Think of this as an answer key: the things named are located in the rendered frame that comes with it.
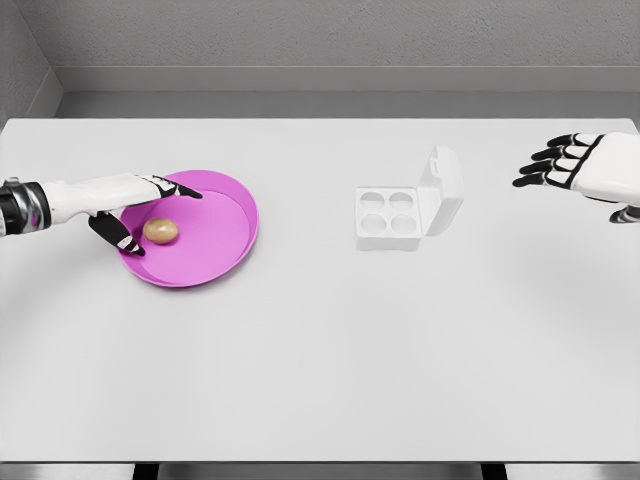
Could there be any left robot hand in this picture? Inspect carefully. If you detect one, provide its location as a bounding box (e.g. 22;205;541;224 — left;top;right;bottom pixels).
85;172;204;258

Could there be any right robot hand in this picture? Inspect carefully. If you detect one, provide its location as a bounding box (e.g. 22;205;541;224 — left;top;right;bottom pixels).
511;131;640;225

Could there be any brown egg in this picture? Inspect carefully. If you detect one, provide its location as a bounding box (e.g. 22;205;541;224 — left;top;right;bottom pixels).
143;217;180;246

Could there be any white egg box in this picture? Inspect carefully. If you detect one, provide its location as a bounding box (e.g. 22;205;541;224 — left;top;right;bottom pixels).
354;144;466;253

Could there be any pink round plate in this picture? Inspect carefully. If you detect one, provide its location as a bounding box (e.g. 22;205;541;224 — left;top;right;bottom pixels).
117;169;261;290

